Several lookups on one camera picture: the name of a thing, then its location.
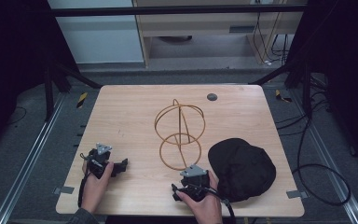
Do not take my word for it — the black hat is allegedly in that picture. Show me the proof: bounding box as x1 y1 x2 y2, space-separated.
207 137 277 203

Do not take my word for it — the black looped floor cable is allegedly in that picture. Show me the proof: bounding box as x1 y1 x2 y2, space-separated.
291 116 352 207

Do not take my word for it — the dark curtain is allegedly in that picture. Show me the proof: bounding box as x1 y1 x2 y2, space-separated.
0 0 79 158
287 0 358 174

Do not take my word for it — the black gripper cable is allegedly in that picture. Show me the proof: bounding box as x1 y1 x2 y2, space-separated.
185 183 238 224
77 152 92 209

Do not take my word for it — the grey metal table bracket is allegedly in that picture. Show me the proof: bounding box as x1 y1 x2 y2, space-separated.
285 189 310 200
53 186 76 196

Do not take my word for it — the light wooden desk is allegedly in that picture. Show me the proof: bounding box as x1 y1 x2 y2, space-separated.
131 0 307 69

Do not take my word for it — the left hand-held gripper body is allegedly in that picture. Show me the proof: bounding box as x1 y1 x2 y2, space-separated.
79 142 115 180

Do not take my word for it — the thin black floor cable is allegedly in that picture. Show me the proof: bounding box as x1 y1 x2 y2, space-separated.
275 90 329 137

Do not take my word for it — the person's right hand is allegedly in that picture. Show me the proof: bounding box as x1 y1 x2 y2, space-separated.
174 172 224 224

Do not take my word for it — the gold wire hat stand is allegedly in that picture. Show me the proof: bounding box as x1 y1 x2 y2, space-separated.
153 98 207 172

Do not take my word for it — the aluminium floor rail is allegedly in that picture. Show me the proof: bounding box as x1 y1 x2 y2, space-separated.
290 89 358 224
0 92 67 224

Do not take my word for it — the black horizontal frame bar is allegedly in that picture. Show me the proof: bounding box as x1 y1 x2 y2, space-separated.
49 4 308 18

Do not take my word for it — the bundle of hanging cables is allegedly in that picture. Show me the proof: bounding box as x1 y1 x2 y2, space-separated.
252 11 291 67

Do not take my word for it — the white cabinet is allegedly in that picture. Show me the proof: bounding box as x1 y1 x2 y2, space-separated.
47 0 145 64

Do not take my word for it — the yellow black striped tape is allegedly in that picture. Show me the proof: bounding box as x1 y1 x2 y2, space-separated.
274 89 293 104
76 91 89 109

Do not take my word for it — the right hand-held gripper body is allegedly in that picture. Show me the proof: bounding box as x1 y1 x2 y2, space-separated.
179 163 213 203

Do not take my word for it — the black metal stand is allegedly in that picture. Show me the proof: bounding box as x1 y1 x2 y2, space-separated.
44 60 103 123
249 60 313 117

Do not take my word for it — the person's left hand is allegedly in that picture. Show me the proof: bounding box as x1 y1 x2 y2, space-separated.
80 160 116 216

